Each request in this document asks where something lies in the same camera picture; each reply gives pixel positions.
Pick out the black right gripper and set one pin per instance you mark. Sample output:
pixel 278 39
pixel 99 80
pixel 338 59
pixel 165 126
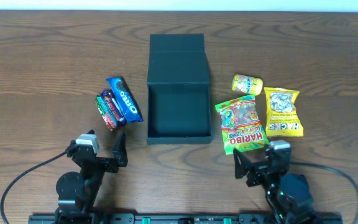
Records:
pixel 260 169

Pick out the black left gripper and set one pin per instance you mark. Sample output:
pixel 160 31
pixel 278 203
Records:
pixel 101 160

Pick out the green Haribo gummy bag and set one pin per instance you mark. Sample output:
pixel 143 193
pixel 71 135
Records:
pixel 240 125

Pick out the blue Oreo cookie pack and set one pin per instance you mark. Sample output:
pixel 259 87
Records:
pixel 124 99

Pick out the yellow Hacks candy bag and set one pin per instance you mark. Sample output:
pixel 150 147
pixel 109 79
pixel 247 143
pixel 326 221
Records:
pixel 282 117

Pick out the yellow Mentos gum bottle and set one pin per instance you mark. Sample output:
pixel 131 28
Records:
pixel 246 84

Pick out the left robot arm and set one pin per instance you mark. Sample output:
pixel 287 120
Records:
pixel 77 191

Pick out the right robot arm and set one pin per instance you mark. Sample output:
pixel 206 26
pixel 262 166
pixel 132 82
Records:
pixel 287 194

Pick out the purple red candy bar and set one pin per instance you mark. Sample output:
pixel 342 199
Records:
pixel 114 107

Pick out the green red snack bar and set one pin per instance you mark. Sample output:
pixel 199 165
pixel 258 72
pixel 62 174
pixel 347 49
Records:
pixel 106 113

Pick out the dark green gift box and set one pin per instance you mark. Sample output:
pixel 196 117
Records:
pixel 179 108

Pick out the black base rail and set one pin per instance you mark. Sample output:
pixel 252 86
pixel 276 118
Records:
pixel 128 218

